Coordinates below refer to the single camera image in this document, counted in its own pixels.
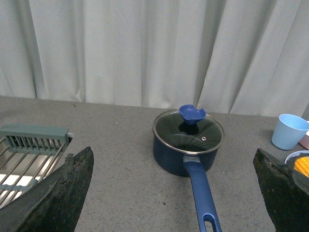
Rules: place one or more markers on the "yellow corn cob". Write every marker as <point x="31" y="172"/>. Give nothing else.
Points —
<point x="302" y="165"/>

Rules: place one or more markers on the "green metal drying rack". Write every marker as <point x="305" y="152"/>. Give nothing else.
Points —
<point x="28" y="154"/>

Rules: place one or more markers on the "white curtain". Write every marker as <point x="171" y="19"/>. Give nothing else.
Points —
<point x="246" y="57"/>

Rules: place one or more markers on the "dark blue saucepan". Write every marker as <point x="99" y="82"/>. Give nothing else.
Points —
<point x="195" y="167"/>

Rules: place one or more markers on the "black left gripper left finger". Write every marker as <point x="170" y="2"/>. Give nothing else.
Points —
<point x="54" y="204"/>

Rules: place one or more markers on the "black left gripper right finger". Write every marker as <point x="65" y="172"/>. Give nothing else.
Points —
<point x="285" y="192"/>

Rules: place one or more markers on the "light blue plate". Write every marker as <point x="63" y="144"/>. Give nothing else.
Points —
<point x="297" y="154"/>

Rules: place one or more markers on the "glass lid blue knob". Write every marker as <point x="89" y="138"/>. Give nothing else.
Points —
<point x="189" y="130"/>

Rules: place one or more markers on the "light blue plastic cup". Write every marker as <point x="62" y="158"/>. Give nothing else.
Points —
<point x="289" y="130"/>

